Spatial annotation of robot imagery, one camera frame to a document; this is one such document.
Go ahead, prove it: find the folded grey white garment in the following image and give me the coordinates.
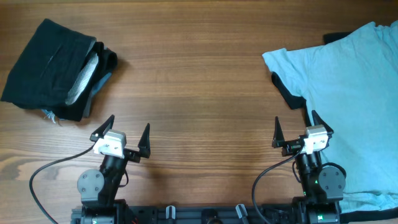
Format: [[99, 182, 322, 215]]
[[65, 52, 99, 105]]

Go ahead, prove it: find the folded blue garment at bottom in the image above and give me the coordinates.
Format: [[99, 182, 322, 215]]
[[42, 72, 112, 123]]

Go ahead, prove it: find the left white rail clip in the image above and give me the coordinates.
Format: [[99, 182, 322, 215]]
[[165, 205, 176, 220]]

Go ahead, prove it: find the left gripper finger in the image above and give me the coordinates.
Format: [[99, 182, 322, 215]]
[[90, 114, 115, 139], [137, 123, 150, 157]]

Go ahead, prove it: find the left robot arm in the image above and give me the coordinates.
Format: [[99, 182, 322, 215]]
[[71, 115, 150, 223]]

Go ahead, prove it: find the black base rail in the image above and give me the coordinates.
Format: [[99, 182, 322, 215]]
[[70, 203, 342, 224]]

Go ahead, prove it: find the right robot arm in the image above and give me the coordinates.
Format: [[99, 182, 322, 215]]
[[271, 111, 346, 223]]

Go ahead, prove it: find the black t-shirt under pile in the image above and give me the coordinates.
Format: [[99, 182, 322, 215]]
[[271, 32, 397, 223]]

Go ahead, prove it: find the white rail clip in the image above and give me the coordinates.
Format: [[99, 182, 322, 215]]
[[235, 203, 249, 224], [165, 205, 176, 220]]

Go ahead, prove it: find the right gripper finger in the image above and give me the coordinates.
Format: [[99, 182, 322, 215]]
[[312, 110, 334, 134], [272, 116, 285, 147]]

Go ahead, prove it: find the folded black garment underneath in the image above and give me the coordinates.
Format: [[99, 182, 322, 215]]
[[52, 42, 118, 121]]

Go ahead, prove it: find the light blue t-shirt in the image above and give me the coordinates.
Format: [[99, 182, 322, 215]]
[[263, 22, 397, 213]]

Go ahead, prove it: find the right white rail clip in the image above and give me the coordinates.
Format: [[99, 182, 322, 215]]
[[235, 203, 249, 224]]

